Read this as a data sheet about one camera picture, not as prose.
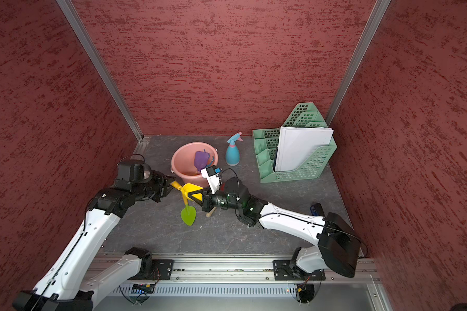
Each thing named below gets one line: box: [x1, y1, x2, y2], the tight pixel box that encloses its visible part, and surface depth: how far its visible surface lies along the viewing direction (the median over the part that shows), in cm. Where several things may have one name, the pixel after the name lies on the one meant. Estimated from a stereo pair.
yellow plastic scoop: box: [170, 180, 204, 206], surface depth 69 cm
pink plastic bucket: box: [170, 141, 219, 188], surface depth 94 cm
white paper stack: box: [275, 126, 335, 172], surface depth 90 cm
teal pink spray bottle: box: [225, 131, 244, 166], surface depth 104 cm
